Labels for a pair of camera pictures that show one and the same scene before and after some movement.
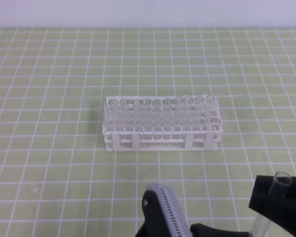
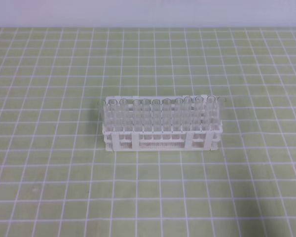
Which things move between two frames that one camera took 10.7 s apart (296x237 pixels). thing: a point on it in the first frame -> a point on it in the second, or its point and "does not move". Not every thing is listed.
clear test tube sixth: (157, 122) does not move
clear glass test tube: (271, 204) -> (222, 111)
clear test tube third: (124, 123) does not move
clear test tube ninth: (187, 113) does not move
